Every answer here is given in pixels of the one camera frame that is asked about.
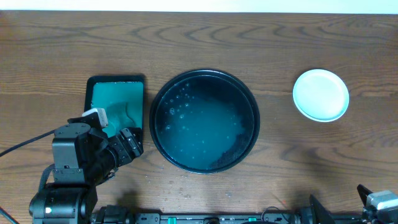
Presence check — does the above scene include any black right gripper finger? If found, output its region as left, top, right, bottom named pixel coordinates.
left=309, top=195, right=336, bottom=224
left=357, top=184, right=372, bottom=206

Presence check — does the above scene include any green yellow sponge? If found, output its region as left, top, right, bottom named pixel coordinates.
left=104, top=102, right=136, bottom=137

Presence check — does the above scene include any mint green stained plate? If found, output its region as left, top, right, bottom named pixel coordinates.
left=292, top=69, right=349, bottom=123

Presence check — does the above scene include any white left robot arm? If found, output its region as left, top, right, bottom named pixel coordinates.
left=29, top=123, right=144, bottom=223

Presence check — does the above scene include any green rectangular water tray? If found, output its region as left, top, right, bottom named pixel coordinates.
left=84, top=74, right=145, bottom=129

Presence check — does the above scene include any round black tray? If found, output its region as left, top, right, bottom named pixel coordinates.
left=149, top=69, right=261, bottom=174

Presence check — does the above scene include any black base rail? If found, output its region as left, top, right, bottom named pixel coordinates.
left=89, top=205, right=361, bottom=224

